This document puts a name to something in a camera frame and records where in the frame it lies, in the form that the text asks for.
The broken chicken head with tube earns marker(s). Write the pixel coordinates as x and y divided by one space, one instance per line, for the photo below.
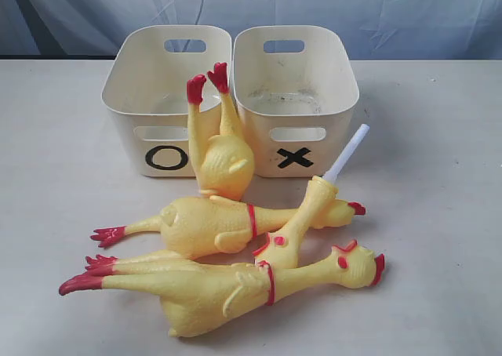
282 248

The cream bin marked O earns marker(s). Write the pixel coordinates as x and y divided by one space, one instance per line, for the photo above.
145 92

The yellow rubber chicken front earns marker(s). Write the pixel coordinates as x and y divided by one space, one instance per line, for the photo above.
198 298

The grey backdrop cloth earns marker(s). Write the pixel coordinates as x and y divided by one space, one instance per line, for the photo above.
370 29

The yellow rubber chicken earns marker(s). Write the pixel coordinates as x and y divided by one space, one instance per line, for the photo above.
192 228
198 298

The cream bin marked X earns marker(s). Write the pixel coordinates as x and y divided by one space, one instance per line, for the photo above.
295 91

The headless yellow rubber chicken body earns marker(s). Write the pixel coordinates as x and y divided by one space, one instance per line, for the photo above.
224 163

